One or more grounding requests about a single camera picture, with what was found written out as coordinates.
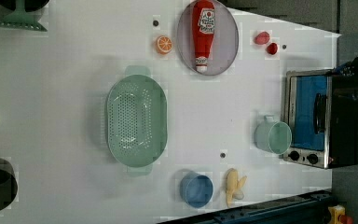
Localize black toaster oven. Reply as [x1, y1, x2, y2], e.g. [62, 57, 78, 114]
[282, 70, 358, 169]

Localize light red plush strawberry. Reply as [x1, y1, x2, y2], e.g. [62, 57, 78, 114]
[255, 32, 270, 45]

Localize blue cup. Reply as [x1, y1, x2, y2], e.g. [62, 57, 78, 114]
[180, 172, 213, 208]

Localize plush peeled banana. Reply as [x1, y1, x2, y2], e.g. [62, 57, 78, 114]
[226, 168, 247, 207]

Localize grey round plate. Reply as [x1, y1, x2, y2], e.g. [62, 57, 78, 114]
[176, 0, 239, 76]

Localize green oval strainer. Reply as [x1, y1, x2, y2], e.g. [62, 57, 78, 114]
[105, 65, 168, 177]

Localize black cylinder container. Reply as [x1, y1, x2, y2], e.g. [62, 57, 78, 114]
[0, 0, 49, 12]

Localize orange slice toy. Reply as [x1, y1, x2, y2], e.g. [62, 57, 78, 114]
[156, 35, 172, 55]

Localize red plush ketchup bottle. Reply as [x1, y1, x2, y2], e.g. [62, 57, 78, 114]
[192, 0, 215, 73]

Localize dark red plush strawberry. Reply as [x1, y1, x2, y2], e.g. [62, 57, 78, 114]
[267, 43, 278, 55]

